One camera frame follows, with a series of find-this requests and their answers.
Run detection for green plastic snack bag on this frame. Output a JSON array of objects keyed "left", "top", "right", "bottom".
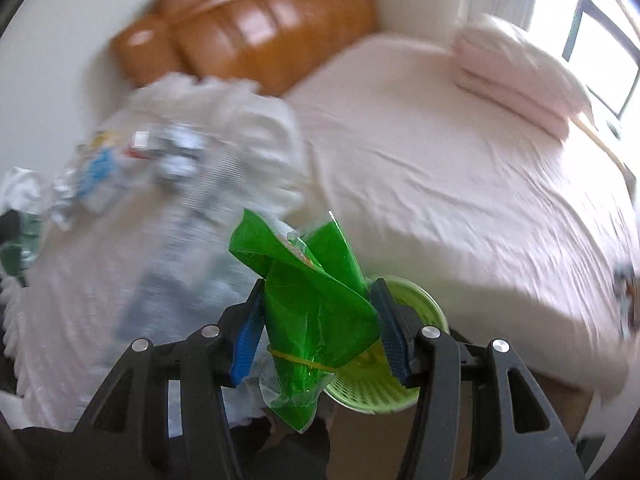
[{"left": 229, "top": 210, "right": 380, "bottom": 432}]

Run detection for green plastic waste basket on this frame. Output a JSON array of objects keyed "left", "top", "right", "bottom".
[{"left": 324, "top": 275, "right": 450, "bottom": 415}]

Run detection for white lace bed cover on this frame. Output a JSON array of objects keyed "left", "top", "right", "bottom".
[{"left": 1, "top": 74, "right": 308, "bottom": 431}]

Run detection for pink bed with sheet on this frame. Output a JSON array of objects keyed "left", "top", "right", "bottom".
[{"left": 285, "top": 34, "right": 639, "bottom": 396}]

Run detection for colourful items on bed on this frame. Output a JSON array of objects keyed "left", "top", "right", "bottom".
[{"left": 613, "top": 264, "right": 639, "bottom": 340}]

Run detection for brown wooden headboard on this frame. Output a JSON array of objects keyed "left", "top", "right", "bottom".
[{"left": 111, "top": 0, "right": 378, "bottom": 96}]

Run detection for window with dark frame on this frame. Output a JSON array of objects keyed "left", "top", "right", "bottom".
[{"left": 529, "top": 0, "right": 640, "bottom": 122}]

